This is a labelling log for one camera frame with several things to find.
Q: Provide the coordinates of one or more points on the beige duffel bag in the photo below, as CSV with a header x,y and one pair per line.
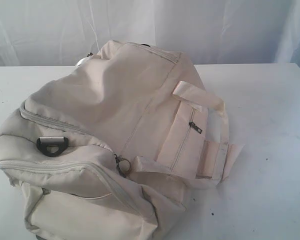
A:
x,y
113,150

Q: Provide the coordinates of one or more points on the white backdrop curtain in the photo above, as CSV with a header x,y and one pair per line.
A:
x,y
60,32

